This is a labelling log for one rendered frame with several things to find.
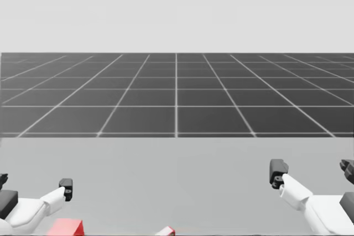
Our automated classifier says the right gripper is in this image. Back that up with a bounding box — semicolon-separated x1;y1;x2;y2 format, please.
269;159;354;236

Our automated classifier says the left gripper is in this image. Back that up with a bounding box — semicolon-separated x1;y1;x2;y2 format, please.
0;173;74;236

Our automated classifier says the pink cube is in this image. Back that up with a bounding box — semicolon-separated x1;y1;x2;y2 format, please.
46;218;85;236

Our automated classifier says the red and white carton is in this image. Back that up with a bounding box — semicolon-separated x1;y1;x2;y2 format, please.
154;226;176;236

